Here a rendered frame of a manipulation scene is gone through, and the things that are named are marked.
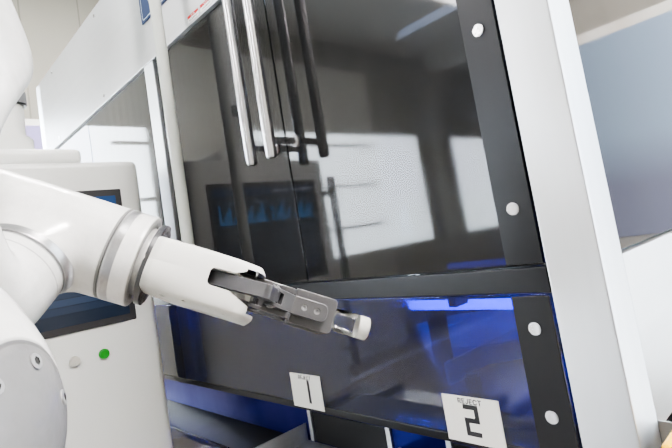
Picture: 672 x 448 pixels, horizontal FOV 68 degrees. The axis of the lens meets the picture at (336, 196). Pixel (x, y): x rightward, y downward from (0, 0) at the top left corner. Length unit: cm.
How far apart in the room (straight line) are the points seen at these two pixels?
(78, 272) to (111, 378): 83
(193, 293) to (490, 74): 42
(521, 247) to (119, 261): 43
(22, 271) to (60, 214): 7
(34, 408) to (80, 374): 101
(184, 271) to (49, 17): 407
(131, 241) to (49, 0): 411
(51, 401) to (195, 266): 20
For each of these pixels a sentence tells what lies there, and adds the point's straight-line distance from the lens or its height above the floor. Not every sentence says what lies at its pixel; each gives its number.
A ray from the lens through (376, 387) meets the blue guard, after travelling 82.
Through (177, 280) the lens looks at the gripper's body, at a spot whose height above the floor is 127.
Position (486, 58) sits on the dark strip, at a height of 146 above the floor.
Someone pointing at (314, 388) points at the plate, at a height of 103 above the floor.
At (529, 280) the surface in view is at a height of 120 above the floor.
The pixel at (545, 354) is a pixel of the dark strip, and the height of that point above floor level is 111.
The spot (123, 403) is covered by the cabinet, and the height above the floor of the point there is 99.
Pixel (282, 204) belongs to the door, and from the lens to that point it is 93.
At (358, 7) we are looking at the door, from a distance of 81.
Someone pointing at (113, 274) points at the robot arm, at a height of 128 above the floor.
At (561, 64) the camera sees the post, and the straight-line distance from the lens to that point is 61.
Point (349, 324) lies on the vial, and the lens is 48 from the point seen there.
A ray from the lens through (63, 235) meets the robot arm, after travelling 46.
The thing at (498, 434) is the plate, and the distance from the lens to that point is 71.
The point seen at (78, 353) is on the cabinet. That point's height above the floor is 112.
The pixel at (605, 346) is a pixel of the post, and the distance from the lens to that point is 61.
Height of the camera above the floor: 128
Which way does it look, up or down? 5 degrees up
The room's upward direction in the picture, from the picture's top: 9 degrees counter-clockwise
